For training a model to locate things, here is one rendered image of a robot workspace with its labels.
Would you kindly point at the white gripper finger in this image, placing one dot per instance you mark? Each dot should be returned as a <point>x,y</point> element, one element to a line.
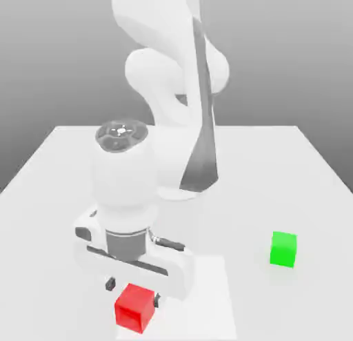
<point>110,284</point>
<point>157,300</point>

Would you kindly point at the small green cube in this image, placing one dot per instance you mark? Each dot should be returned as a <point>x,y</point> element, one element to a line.
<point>283,249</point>

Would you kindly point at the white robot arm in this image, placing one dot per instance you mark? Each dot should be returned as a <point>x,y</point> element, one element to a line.
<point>129,178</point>

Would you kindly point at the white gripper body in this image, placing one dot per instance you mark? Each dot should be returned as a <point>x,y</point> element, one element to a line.
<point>176,272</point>

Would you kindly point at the small red cube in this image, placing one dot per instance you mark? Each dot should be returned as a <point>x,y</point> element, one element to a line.
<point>133,308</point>

